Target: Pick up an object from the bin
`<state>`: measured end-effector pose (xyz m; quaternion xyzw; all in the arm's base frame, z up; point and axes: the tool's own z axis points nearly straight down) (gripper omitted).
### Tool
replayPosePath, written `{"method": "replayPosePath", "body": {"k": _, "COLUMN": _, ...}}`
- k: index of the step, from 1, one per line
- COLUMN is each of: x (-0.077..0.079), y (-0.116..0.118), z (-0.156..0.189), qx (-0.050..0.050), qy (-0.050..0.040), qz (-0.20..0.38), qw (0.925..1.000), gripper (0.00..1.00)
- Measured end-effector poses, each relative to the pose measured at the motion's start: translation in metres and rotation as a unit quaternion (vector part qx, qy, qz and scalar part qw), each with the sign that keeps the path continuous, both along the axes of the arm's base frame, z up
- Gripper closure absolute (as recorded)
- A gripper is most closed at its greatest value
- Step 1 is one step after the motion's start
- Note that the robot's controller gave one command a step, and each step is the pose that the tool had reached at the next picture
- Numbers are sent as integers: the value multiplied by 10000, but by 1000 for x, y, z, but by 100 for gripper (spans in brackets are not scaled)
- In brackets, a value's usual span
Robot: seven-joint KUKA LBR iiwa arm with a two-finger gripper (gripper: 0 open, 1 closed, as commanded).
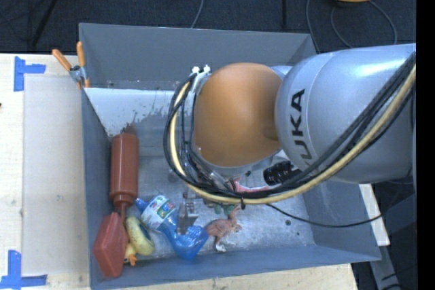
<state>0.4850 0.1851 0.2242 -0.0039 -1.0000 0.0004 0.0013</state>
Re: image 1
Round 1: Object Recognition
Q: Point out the yellow toy duck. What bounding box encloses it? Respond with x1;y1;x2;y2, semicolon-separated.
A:
122;216;156;266

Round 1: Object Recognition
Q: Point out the pale wood flat board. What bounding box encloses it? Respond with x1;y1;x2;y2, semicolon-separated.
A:
21;73;92;278

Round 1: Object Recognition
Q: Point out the red-brown squeeze bottle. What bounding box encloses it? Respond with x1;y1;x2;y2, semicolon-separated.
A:
108;126;140;215

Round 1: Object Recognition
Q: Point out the black cylinder on white bracket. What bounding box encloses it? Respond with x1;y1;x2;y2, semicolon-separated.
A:
233;160;302;195

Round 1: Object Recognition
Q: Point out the blue plastic bottle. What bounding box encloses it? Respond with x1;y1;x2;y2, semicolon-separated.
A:
135;194;209;261

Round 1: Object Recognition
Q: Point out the grey metal bin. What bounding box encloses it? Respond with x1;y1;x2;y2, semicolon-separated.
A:
77;22;383;290

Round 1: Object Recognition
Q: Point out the brown toy animal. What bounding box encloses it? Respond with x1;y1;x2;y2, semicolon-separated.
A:
205;204;243;253

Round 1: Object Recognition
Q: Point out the red-brown flat block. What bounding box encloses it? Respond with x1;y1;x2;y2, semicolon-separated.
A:
92;211;130;279

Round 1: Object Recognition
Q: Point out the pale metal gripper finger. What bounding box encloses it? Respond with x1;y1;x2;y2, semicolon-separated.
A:
186;209;201;228
175;202;188;236

